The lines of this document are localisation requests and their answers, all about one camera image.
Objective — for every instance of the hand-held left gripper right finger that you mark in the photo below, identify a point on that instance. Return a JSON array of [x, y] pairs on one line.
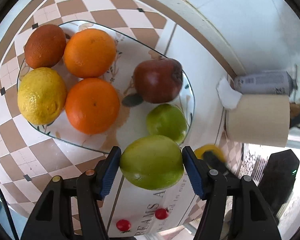
[[193, 175]]

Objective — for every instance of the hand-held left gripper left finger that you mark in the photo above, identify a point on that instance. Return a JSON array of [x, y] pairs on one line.
[[110, 175]]

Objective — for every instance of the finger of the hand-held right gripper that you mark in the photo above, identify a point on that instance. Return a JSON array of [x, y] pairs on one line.
[[215, 161]]

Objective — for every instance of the yellow lemon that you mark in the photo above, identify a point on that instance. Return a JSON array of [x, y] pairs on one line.
[[198, 152], [41, 96]]

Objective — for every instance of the green apple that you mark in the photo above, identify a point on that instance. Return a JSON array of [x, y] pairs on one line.
[[167, 122], [152, 162]]

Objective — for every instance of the floral oval plate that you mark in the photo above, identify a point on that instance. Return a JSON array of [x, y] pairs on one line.
[[137, 130]]

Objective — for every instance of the dark red apple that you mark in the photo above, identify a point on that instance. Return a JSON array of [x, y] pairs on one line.
[[158, 81]]

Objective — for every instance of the dark brown orange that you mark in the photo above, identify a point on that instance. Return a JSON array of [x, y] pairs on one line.
[[45, 46]]

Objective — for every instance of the checkered table mat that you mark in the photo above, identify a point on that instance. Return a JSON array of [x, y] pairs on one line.
[[65, 155]]

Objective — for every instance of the red cherry tomato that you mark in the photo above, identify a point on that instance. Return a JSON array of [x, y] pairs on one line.
[[123, 225], [161, 213]]

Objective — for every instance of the cream utensil holder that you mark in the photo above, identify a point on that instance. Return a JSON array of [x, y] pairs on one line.
[[258, 120]]

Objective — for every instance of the white tissue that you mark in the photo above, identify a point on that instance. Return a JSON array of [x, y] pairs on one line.
[[227, 95]]

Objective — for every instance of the grey spray can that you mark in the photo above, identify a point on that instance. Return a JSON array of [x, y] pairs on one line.
[[265, 82]]

